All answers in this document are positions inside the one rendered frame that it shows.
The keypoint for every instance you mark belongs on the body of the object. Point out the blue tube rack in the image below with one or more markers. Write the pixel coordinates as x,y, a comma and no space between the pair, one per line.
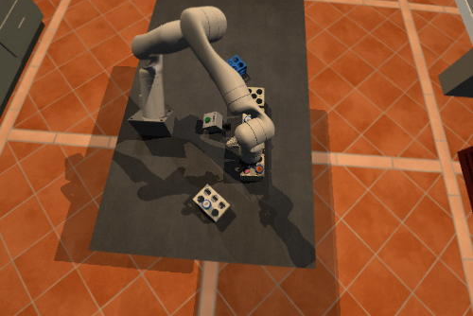
238,65

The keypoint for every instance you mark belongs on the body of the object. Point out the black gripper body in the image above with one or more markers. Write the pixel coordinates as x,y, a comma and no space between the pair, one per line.
245,164

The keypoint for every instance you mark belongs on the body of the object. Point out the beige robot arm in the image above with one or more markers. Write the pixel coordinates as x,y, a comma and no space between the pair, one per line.
198,28

